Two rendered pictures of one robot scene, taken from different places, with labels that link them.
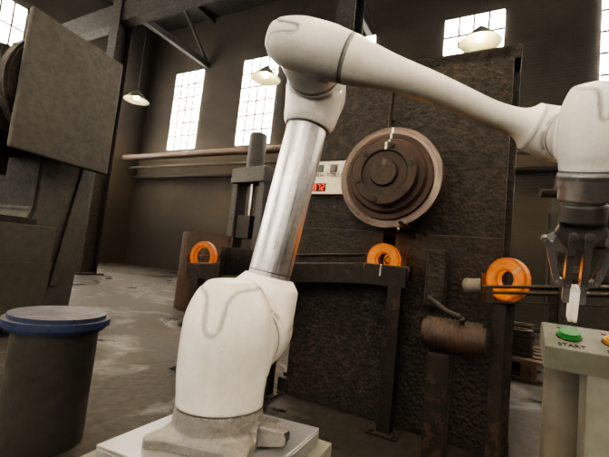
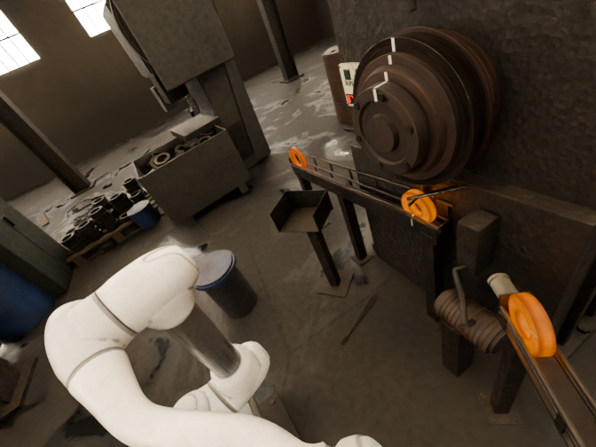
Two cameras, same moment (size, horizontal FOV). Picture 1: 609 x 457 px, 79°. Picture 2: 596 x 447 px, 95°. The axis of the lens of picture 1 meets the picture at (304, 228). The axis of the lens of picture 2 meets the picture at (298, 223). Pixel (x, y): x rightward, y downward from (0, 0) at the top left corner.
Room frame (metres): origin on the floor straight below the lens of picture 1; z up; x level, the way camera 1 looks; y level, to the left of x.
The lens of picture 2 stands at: (0.82, -0.64, 1.51)
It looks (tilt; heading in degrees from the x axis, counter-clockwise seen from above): 37 degrees down; 47
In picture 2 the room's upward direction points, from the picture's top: 25 degrees counter-clockwise
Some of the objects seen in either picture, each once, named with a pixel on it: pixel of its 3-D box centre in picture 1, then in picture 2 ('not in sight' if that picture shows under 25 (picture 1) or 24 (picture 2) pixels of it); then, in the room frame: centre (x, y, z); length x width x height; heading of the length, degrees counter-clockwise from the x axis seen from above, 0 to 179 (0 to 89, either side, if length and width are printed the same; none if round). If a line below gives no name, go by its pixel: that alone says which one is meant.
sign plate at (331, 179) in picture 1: (333, 178); (363, 86); (1.96, -0.13, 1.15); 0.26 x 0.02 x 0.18; 62
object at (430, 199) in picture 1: (390, 179); (409, 117); (1.70, -0.38, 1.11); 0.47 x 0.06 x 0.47; 62
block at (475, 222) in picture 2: (437, 277); (475, 243); (1.60, -0.59, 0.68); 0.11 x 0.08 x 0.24; 152
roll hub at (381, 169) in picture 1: (384, 173); (386, 131); (1.61, -0.33, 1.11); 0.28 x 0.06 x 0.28; 62
